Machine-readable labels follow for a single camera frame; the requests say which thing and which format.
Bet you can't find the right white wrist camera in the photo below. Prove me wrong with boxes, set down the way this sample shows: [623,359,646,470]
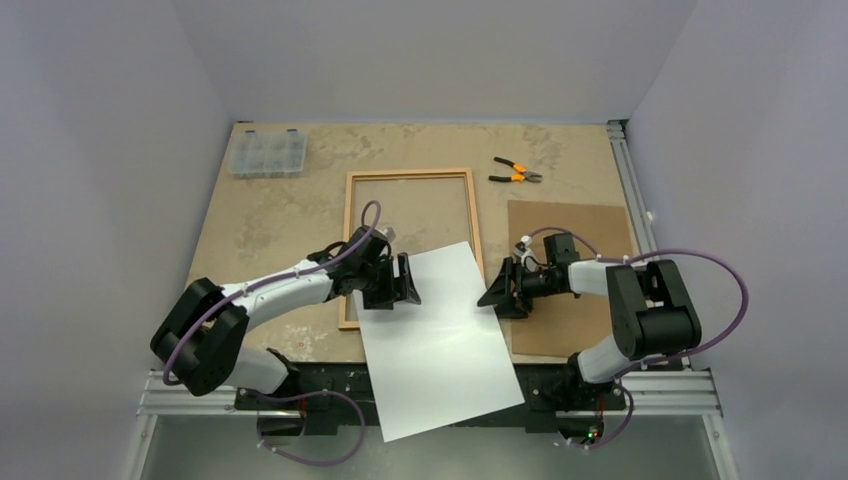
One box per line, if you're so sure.
[513,235,538,269]

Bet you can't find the landscape photo print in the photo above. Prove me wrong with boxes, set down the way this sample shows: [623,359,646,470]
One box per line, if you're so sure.
[352,242,524,442]

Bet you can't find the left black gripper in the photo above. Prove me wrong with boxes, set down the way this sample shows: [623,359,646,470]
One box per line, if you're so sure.
[356,253,418,309]

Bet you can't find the brown backing board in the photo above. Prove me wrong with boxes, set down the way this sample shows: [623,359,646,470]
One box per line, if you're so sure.
[508,200,636,358]

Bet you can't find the wooden picture frame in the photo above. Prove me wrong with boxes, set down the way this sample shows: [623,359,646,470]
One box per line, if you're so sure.
[337,167,486,331]

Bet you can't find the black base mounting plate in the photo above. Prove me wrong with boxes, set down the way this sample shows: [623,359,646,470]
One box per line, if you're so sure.
[234,361,628,444]

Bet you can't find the orange black pliers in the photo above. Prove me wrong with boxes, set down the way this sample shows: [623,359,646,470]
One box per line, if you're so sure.
[488,156,543,183]

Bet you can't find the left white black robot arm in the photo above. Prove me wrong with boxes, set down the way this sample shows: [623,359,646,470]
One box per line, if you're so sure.
[150,226,421,409]

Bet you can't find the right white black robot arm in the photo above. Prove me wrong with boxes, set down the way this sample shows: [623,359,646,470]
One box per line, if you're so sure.
[477,228,702,407]

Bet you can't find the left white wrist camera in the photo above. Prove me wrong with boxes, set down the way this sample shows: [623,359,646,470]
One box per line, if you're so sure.
[378,227,396,243]

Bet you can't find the aluminium rail frame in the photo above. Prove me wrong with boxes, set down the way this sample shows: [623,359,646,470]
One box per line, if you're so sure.
[135,119,740,480]

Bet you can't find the clear plastic organizer box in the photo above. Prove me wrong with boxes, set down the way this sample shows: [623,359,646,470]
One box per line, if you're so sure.
[227,129,308,179]

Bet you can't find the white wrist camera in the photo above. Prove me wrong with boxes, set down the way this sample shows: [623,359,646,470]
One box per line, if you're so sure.
[378,227,396,243]
[513,235,538,269]

